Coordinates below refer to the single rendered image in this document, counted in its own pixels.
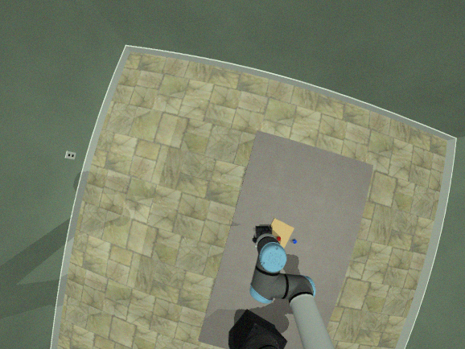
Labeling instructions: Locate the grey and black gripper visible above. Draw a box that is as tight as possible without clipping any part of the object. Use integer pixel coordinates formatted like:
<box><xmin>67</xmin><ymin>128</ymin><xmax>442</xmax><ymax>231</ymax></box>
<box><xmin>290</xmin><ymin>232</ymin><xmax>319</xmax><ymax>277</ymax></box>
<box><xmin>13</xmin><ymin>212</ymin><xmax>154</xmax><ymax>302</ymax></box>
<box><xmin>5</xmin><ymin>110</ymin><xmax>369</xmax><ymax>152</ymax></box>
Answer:
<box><xmin>253</xmin><ymin>226</ymin><xmax>272</xmax><ymax>243</ymax></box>

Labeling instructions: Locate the tan flat mat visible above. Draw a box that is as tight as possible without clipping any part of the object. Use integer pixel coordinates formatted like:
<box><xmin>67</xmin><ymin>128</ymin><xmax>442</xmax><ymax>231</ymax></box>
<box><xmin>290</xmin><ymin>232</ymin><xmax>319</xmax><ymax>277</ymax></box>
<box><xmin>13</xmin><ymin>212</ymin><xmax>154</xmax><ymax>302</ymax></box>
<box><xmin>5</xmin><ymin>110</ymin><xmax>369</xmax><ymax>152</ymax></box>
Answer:
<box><xmin>270</xmin><ymin>218</ymin><xmax>294</xmax><ymax>248</ymax></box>

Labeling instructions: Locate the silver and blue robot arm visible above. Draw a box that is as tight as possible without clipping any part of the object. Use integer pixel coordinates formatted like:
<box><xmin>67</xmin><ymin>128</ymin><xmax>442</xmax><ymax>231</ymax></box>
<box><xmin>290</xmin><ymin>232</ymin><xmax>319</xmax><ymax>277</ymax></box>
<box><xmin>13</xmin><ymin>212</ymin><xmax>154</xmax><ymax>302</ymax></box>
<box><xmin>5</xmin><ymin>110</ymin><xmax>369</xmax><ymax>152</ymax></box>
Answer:
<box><xmin>245</xmin><ymin>233</ymin><xmax>335</xmax><ymax>349</ymax></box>

